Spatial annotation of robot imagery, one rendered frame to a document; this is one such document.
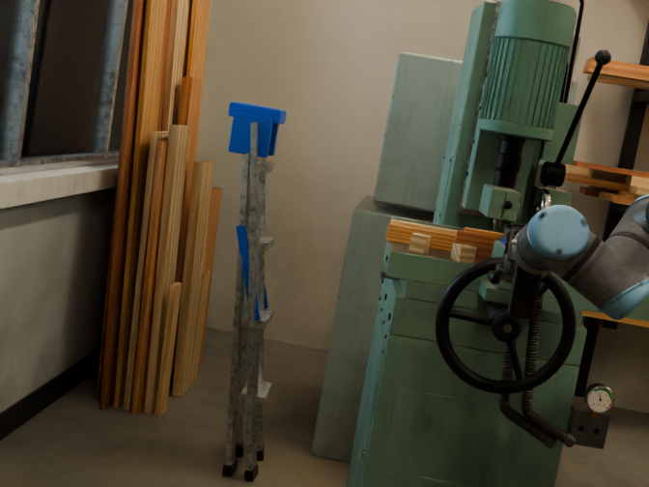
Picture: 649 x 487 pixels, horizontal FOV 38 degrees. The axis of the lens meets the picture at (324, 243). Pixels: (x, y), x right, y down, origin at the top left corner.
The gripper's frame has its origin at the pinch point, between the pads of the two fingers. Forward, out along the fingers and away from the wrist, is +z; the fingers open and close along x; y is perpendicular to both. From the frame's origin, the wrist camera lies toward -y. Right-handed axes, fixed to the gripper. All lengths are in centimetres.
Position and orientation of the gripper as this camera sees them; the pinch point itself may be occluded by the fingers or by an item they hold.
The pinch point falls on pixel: (509, 280)
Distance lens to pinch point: 189.0
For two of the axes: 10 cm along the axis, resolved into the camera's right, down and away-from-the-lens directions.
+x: -9.9, -1.7, 0.1
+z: -0.2, 2.1, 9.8
